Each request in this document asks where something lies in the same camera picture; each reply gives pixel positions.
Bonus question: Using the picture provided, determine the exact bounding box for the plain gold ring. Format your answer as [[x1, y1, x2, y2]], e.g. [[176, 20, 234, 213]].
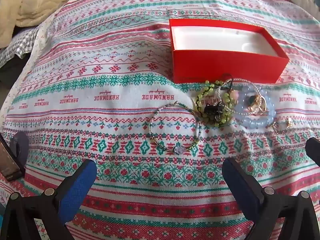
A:
[[257, 94, 270, 116]]

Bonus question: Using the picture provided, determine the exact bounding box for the brown dark object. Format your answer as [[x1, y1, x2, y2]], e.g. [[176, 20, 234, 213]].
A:
[[0, 132, 29, 182]]

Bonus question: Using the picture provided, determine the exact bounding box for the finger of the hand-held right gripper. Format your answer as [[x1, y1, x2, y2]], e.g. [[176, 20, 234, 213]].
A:
[[305, 137, 320, 168]]

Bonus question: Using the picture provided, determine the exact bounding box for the cream fleece blanket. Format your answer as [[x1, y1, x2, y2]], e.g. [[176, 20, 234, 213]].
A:
[[0, 0, 101, 48]]

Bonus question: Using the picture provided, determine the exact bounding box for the gold bow ring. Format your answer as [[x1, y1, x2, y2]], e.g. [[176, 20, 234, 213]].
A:
[[247, 101, 259, 114]]

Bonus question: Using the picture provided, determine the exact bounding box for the thin beaded crystal bracelet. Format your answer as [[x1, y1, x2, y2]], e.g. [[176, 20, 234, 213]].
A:
[[149, 101, 200, 155]]

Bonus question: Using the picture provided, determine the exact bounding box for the grey checked cloth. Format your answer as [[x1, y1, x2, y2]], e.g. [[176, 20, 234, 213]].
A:
[[0, 26, 41, 67]]

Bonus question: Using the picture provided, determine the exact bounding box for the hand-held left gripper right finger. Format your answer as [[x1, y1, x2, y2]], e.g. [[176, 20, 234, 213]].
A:
[[222, 158, 320, 240]]

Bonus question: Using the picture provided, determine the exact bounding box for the green bead bracelet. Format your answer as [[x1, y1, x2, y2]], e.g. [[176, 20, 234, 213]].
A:
[[195, 79, 238, 128]]

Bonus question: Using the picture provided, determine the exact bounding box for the red cardboard box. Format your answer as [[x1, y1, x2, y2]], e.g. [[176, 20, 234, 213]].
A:
[[169, 18, 290, 84]]

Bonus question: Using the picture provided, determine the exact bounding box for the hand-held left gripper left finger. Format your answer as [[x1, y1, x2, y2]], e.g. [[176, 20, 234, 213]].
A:
[[0, 159, 97, 240]]

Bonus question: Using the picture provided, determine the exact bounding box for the patterned red green tablecloth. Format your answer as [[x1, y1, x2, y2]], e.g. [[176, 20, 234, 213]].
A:
[[0, 0, 320, 240]]

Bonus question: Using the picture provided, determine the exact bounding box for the pale blue bead bracelet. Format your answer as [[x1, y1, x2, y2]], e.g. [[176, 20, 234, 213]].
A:
[[233, 85, 277, 130]]

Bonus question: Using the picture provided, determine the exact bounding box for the white pearl bracelet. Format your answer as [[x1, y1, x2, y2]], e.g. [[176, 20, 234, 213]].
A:
[[217, 78, 262, 117]]

